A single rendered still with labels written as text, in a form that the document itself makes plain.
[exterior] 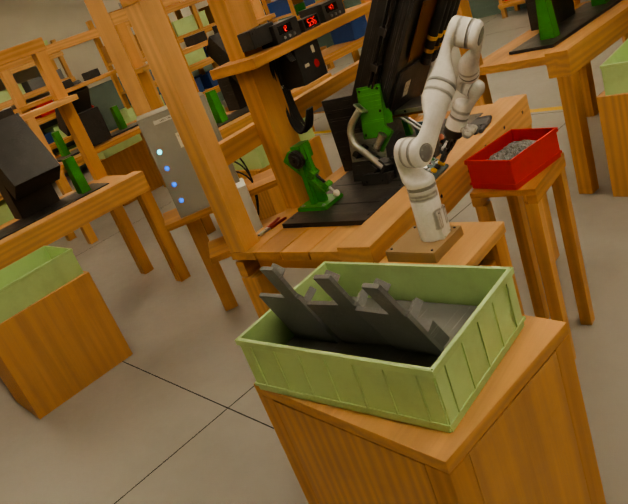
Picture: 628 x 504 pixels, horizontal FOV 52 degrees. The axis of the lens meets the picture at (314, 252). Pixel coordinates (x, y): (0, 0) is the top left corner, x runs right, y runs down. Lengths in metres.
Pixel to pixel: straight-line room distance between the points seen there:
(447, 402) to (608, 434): 1.21
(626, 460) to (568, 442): 0.65
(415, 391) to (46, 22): 11.90
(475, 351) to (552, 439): 0.36
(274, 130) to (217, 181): 0.39
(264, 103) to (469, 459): 1.70
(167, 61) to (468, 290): 1.32
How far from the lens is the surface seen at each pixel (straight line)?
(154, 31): 2.40
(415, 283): 1.81
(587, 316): 3.07
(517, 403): 1.58
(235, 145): 2.66
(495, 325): 1.59
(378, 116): 2.68
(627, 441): 2.53
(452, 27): 2.13
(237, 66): 2.57
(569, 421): 1.82
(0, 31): 12.61
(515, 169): 2.49
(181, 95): 2.41
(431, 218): 2.03
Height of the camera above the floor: 1.74
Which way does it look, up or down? 22 degrees down
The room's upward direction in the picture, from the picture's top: 21 degrees counter-clockwise
